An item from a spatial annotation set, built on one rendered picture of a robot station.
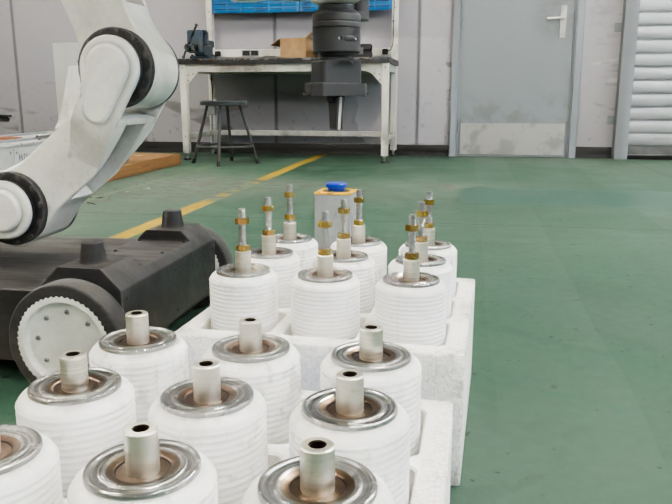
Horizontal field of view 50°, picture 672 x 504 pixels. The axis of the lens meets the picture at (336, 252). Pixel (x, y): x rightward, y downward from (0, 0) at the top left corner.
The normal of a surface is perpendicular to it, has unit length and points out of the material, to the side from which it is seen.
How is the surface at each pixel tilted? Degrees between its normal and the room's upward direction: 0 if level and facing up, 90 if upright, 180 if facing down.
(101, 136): 113
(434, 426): 0
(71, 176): 90
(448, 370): 90
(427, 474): 0
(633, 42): 90
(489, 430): 0
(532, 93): 90
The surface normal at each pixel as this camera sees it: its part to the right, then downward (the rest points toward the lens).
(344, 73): 0.52, 0.18
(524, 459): 0.00, -0.98
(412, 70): -0.18, 0.21
